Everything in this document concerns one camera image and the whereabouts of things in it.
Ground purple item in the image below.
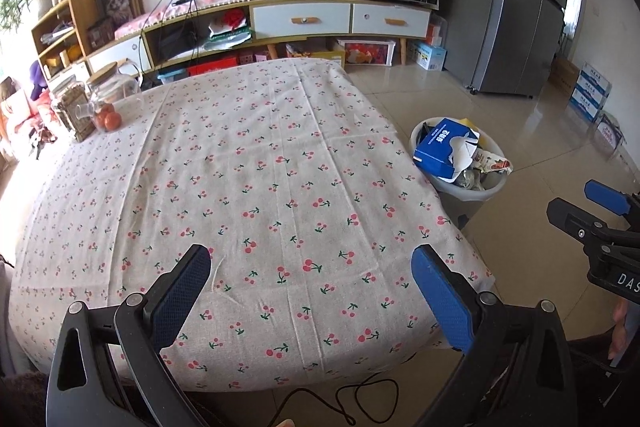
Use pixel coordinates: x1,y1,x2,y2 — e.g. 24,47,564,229
27,60,49,100

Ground leaning framed sign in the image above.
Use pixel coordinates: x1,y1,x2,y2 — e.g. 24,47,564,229
595,112,629,160

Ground white framed picture box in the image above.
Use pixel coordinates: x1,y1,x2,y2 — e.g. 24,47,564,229
336,38,398,68

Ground printed snack wrapper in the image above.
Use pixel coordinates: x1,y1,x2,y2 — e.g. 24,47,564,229
477,149,515,176

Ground person's right hand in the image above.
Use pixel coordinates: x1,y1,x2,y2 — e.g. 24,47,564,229
609,298,629,361

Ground pink patterned box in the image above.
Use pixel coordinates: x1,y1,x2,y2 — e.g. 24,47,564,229
237,49,271,66

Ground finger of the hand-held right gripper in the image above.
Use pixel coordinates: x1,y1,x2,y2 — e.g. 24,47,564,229
546,198,640,254
584,179,640,221

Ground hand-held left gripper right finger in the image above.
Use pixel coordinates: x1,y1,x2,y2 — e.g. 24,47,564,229
410,244,580,427

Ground wooden shelf unit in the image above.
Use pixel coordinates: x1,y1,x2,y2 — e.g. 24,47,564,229
31,0,101,84

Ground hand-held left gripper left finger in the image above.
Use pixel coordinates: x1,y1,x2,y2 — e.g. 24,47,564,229
46,244,212,427

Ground woven jar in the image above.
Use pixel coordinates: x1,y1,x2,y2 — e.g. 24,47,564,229
50,77,96,143

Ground blue cardboard box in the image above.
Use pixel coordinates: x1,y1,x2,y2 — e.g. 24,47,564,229
413,118,481,184

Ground light blue plastic box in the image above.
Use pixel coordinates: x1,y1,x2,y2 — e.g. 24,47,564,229
157,68,189,86

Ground black cord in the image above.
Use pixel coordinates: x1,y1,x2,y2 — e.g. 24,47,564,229
279,371,402,427

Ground red flat box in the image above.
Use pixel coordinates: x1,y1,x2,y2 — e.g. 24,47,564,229
187,56,239,78

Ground white and green bag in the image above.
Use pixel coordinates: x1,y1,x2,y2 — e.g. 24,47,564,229
204,24,251,51

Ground red sofa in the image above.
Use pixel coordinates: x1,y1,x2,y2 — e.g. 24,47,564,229
0,77,57,158

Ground yellow printed carton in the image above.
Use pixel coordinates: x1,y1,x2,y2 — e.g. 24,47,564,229
286,43,346,69

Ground stack of white blue cartons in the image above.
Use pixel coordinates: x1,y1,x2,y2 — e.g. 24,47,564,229
568,62,614,123

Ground pink cabinet runner cloth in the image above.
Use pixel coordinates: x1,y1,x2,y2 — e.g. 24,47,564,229
115,0,266,40

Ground cherry print tablecloth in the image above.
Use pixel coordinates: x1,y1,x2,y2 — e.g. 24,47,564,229
7,57,496,393

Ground brown cardboard box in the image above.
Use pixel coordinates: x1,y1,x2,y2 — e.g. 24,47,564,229
548,58,581,96

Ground grey refrigerator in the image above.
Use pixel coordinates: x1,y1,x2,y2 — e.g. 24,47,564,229
436,0,574,99

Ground glass jug with wooden lid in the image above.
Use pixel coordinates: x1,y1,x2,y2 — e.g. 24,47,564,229
86,61,144,106

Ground white and blue carton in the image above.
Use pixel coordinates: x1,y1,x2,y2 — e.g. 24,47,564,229
407,39,448,72

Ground white plastic bin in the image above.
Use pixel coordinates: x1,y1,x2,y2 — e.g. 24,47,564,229
410,117,507,204

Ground white wooden TV cabinet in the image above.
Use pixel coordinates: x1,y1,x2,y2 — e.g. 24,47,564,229
85,0,434,78

